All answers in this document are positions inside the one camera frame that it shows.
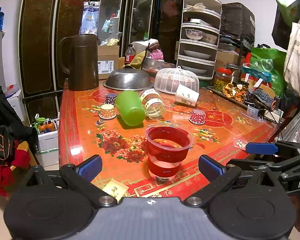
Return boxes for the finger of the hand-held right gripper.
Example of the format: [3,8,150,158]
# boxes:
[245,141,300,157]
[227,154,300,174]

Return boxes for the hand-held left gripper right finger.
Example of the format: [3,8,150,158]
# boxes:
[184,154,276,208]

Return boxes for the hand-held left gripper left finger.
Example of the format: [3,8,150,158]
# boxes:
[27,154,118,208]

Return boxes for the red clear plastic cup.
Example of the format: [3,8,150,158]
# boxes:
[145,126,194,181]

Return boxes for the green plastic cup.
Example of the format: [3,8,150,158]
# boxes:
[115,90,146,126]

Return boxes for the white printed paper cup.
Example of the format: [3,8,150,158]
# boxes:
[174,84,200,106]

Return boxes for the yellow paper card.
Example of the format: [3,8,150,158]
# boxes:
[102,179,130,203]

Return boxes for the clear plastic bag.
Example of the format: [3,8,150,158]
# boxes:
[277,102,300,143]

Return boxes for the red dotted cupcake liner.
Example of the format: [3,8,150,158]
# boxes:
[189,109,206,125]

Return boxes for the white box of small bottles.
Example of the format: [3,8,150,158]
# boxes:
[31,114,60,153]

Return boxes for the orange dotted cupcake liner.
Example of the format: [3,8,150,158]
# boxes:
[99,104,117,120]

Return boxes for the dried orange peels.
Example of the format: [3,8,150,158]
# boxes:
[222,83,248,103]

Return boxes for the wooden chair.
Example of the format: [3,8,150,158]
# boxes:
[9,141,37,172]

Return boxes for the purple dotted cupcake liner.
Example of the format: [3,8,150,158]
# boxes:
[105,93,118,106]

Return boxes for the black tray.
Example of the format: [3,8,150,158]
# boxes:
[207,86,265,111]

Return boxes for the pickle jar with red lid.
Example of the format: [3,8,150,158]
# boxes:
[213,67,233,91]

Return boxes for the green shopping bag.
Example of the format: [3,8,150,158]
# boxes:
[249,44,288,98]

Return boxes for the clear glass jar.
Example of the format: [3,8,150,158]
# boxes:
[140,89,167,120]

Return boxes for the pile of dark clothes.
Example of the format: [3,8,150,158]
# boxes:
[0,80,39,198]

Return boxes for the white tote bag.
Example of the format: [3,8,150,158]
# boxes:
[283,0,300,98]

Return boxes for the white plastic food cover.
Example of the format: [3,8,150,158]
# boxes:
[154,67,200,95]

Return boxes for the steel colander bowl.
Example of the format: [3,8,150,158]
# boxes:
[103,68,154,91]

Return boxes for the white cardboard box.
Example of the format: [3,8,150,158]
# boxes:
[5,89,27,123]

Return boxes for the white plate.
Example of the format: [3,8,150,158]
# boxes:
[182,65,208,75]
[184,50,212,60]

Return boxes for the brown thermos jug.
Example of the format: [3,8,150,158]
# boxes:
[58,34,100,91]

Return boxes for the steel basin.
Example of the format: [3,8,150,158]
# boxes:
[141,58,177,77]

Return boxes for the olive cloth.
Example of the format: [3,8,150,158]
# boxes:
[123,51,147,69]

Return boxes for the black hanging bag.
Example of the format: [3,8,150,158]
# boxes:
[272,4,292,51]

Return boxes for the dark bottle with red cap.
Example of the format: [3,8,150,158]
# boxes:
[124,44,136,66]

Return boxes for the pink cloth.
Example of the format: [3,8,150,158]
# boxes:
[150,49,164,61]

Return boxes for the floral ceramic bowl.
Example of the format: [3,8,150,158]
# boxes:
[185,29,218,44]

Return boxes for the black cloth cover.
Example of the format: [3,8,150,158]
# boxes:
[220,2,256,43]

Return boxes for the white tiered dish rack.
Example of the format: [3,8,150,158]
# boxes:
[176,0,223,80]

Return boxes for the dark patterned wardrobe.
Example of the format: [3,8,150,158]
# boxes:
[18,0,208,120]

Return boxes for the blue snack bag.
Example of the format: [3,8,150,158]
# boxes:
[79,1,101,36]

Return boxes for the grey braided cord bundle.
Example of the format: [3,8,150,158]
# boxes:
[253,89,276,109]

